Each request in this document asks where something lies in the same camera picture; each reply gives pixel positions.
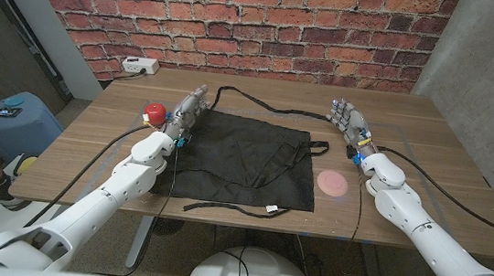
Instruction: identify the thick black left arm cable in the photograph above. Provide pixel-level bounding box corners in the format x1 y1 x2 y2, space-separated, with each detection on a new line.
23 111 160 241

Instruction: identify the yellow round object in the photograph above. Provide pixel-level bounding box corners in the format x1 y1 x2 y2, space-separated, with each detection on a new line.
12 154 39 179

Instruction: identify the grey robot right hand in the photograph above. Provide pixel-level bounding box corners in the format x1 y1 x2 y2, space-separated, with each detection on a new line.
321 95 379 155

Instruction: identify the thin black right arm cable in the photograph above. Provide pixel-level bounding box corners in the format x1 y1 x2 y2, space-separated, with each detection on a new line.
349 165 368 242

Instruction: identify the black power strip cord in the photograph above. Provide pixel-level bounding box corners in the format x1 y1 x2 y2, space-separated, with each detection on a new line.
113 64 148 85

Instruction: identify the brick print backdrop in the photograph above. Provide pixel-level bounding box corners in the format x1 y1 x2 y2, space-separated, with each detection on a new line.
5 0 461 118

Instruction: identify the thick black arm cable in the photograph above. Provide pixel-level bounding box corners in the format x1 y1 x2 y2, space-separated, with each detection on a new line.
23 111 160 241
367 144 494 236

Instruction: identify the white power strip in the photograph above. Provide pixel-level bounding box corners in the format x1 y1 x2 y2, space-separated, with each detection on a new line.
121 55 161 78

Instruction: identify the black device with screen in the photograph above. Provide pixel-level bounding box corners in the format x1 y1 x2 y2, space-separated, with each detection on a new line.
0 105 24 121

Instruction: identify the black round floor fan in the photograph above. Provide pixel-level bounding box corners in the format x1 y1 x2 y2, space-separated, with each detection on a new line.
151 217 186 239

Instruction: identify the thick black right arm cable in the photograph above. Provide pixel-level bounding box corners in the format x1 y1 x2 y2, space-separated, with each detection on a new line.
367 144 494 236

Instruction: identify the blue stool with phone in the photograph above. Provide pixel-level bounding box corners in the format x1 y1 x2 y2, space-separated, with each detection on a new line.
0 89 69 170

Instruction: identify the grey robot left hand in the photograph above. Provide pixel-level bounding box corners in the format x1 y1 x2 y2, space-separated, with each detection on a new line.
163 80 213 142

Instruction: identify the red ball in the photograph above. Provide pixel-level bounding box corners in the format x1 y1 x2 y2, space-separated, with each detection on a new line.
142 101 168 128

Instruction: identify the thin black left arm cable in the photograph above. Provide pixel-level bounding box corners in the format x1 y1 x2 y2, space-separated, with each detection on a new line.
112 136 182 276

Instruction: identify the black apron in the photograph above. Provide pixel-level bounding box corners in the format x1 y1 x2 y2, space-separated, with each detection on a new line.
147 78 336 226

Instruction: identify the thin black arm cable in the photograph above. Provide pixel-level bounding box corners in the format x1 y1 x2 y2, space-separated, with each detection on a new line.
112 136 182 276
349 165 368 242

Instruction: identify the pink round disc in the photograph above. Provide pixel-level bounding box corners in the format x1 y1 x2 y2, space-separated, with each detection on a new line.
315 168 351 199

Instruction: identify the grey table leg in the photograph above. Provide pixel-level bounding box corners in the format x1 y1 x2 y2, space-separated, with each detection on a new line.
124 214 156 271
356 242 390 276

